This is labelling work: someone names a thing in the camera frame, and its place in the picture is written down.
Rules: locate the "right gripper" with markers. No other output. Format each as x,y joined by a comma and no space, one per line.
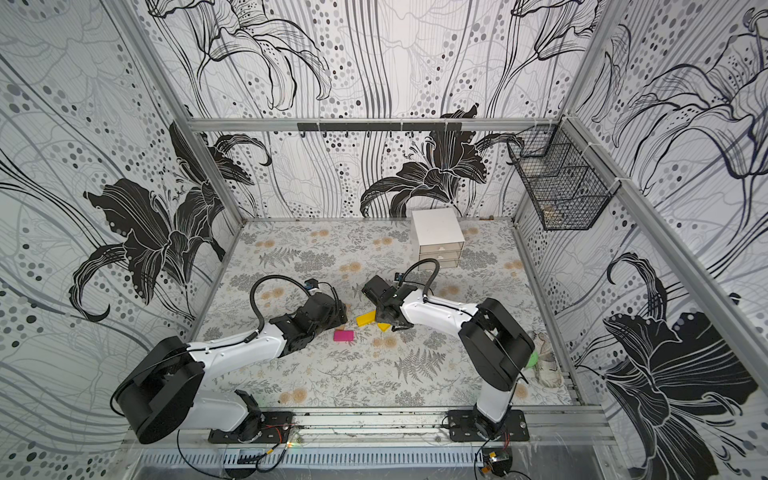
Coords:
380,294

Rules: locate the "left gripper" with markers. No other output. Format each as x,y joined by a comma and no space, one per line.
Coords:
339,314

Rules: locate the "pink building block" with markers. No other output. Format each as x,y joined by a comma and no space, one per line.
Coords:
342,336

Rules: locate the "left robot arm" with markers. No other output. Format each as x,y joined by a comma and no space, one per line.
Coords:
170,390

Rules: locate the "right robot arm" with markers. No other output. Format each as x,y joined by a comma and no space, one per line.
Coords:
497,346

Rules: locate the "white drawer cabinet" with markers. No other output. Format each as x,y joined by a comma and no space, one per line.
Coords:
437,234

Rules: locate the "green round lid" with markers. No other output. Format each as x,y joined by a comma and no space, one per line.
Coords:
533,360

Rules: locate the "crumpled white cloth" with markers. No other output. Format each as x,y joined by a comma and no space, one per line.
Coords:
547,370

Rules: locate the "small electronics board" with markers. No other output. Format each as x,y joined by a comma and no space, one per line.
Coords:
496,463

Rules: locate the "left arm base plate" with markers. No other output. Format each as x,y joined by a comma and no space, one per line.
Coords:
266,428

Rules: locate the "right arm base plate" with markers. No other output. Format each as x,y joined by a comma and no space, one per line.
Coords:
466,426

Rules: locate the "black wall bar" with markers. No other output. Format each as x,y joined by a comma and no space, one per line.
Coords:
349,126

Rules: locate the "black wire basket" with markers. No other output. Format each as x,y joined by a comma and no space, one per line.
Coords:
566,191

